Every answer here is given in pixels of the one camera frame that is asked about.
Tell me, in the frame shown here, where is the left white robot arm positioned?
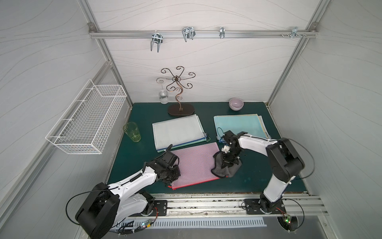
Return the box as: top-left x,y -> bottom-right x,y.
74,154 -> 181,239

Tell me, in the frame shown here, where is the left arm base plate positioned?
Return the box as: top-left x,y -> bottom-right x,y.
130,199 -> 168,217

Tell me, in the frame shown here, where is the purple bowl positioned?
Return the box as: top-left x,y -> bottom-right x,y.
229,98 -> 244,111

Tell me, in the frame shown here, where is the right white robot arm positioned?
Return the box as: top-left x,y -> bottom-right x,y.
212,130 -> 305,207

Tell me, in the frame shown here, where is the clear blue-zip document bag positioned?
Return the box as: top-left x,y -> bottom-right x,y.
152,115 -> 207,152

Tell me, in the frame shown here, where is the metal hook clamp middle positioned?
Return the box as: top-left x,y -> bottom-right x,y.
182,26 -> 196,42

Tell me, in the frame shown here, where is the green mesh document bag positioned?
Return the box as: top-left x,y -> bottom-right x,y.
154,135 -> 210,152

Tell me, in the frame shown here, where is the metal hook clamp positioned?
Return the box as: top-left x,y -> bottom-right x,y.
150,33 -> 163,52
182,26 -> 196,42

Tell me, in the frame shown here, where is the green drinking glass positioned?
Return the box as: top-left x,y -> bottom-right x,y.
123,122 -> 141,142

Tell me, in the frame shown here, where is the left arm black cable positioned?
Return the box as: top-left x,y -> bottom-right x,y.
65,189 -> 114,226

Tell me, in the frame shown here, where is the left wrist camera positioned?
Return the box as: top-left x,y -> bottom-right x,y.
159,151 -> 179,167

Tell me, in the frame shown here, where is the hanging wine glass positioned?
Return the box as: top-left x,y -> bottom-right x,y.
156,77 -> 169,105

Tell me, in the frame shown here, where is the metal bracket right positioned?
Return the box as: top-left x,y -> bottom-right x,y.
281,27 -> 307,39

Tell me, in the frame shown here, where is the yellow mesh document bag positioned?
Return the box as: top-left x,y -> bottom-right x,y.
258,115 -> 271,139

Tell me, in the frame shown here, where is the metal hook clamp left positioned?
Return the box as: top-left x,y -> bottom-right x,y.
150,33 -> 163,52

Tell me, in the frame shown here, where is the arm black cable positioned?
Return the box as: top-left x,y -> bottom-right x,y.
287,138 -> 316,180
65,189 -> 114,226

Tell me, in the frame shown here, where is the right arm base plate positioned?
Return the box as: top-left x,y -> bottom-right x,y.
244,198 -> 286,215

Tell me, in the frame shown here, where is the white wire basket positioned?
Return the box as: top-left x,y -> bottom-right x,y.
45,79 -> 127,155

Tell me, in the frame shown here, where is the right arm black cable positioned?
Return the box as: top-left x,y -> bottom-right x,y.
287,138 -> 316,180

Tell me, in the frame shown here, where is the bronze scroll stand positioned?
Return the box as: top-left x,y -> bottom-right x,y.
157,66 -> 196,117

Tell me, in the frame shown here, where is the pink mesh document bag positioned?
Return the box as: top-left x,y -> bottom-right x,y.
170,142 -> 219,190

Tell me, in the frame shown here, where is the aluminium top rail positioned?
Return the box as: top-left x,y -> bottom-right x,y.
90,29 -> 318,39

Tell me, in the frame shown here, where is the metal ring clamp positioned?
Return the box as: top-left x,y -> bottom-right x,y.
219,27 -> 225,39

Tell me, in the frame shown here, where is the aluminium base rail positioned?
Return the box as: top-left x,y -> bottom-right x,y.
152,193 -> 329,219

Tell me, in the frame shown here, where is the grey microfibre cloth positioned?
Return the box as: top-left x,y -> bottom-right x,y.
211,152 -> 242,178

